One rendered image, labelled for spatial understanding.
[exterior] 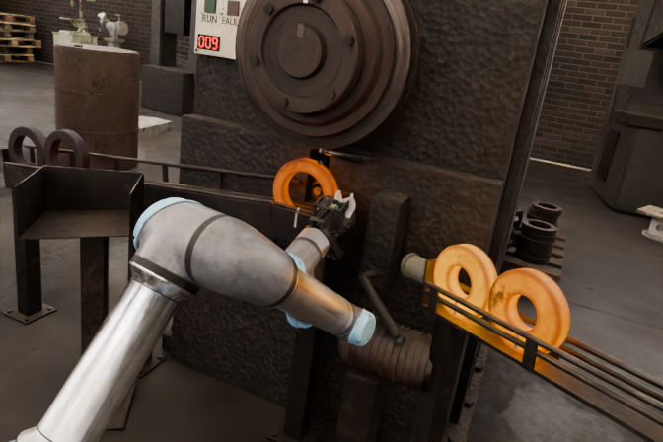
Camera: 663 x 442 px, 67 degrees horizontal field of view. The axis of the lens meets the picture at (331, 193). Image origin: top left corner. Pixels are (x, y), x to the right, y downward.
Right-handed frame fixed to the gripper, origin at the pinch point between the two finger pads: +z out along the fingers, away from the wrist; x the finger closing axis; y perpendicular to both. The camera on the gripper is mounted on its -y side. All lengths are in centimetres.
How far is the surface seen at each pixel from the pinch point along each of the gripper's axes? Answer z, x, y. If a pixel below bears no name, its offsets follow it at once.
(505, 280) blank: -23.9, -41.9, 9.1
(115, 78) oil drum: 147, 245, -52
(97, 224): -30, 61, -6
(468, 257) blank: -18.5, -33.9, 7.6
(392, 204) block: -4.0, -12.7, 5.6
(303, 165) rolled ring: -0.7, 13.1, 8.6
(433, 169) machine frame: 9.7, -18.7, 9.8
